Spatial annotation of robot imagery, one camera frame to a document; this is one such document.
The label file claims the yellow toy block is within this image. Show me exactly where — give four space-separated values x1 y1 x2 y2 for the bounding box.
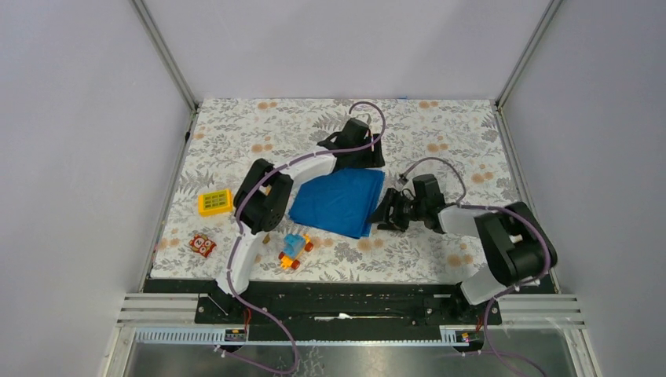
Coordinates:
197 188 233 217

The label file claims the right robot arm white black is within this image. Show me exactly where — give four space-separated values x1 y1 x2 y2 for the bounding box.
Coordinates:
368 174 558 324

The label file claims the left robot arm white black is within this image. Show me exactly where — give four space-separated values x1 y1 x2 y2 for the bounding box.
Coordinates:
213 118 386 323

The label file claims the red owl toy block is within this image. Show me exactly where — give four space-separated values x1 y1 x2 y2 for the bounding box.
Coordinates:
188 233 217 258

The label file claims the blue cloth napkin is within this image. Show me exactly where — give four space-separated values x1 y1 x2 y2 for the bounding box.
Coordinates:
288 169 385 239

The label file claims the floral tablecloth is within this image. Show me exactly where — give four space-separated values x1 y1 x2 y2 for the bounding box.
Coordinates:
150 99 519 284

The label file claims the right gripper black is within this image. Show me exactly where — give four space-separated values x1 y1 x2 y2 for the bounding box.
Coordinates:
366 188 426 233

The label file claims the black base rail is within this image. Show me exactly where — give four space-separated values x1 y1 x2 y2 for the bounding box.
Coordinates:
195 281 502 342

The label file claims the blue orange toy car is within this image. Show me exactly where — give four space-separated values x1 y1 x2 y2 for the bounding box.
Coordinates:
279 233 314 269

